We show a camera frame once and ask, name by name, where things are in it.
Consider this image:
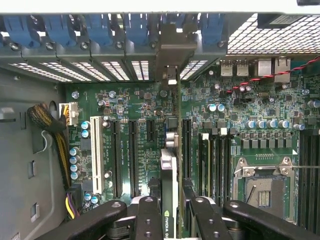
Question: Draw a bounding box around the black RAM slot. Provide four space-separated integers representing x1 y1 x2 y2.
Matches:
210 127 219 201
218 126 227 201
225 126 233 201

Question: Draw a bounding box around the long black expansion slot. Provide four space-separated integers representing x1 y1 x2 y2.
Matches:
182 118 193 180
128 119 140 198
110 119 123 199

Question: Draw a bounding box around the CPU socket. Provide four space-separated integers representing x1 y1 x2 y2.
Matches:
232 156 300 225

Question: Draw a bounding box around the white expansion slot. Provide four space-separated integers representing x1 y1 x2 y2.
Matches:
89 115 105 195

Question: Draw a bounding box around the short black expansion slot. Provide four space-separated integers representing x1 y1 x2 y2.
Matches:
146 119 156 144

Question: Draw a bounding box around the green motherboard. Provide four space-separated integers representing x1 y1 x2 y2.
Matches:
62 58 320 227

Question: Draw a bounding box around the thin locking lever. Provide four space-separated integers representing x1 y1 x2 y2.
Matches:
291 164 320 170

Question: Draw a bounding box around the white power connector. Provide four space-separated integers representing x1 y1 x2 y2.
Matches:
58 101 80 128

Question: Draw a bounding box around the grey power supply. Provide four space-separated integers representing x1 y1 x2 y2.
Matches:
0 67 68 240

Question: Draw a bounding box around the silver USB port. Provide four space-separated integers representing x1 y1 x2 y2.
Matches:
235 59 250 77
219 59 234 77

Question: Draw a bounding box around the silver video port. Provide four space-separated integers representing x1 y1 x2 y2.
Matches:
257 58 273 81

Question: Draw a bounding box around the silver ethernet port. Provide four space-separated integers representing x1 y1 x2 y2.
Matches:
273 56 292 84

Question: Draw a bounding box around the open black PC case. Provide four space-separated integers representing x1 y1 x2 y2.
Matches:
0 11 320 240

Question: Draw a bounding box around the blue slot retention clip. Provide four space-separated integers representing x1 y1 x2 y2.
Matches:
2 14 41 49
124 13 149 47
42 14 76 48
85 13 113 47
200 13 225 47

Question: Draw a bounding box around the yellow purple wire bundle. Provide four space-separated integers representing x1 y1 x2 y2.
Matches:
64 186 82 221

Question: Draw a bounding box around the braided power wire bundle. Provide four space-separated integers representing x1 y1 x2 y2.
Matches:
27 103 73 191

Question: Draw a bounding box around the red black twisted wire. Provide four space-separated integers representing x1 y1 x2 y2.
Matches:
224 55 320 95

